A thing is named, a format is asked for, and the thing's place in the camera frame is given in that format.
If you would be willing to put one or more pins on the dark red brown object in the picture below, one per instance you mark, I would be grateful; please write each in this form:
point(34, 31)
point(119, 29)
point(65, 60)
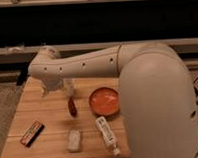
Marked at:
point(72, 108)

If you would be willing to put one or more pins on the white rectangular block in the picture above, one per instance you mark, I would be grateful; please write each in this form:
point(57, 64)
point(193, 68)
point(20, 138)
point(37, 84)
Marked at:
point(74, 141)

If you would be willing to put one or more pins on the wooden table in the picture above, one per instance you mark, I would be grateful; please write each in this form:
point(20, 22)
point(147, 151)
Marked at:
point(52, 111)

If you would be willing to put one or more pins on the red black rectangular box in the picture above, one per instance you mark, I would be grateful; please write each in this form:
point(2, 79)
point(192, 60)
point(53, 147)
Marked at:
point(32, 132)

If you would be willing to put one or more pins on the orange ceramic bowl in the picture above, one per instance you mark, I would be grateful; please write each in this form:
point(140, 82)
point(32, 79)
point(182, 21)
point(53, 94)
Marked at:
point(104, 101)

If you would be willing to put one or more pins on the white tube bottle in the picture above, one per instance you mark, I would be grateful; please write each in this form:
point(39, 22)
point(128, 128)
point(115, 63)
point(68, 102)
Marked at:
point(107, 134)

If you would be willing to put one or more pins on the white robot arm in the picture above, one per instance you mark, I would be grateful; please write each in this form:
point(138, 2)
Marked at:
point(156, 92)

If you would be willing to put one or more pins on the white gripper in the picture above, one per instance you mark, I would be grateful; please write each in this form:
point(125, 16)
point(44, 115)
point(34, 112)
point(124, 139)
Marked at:
point(50, 84)

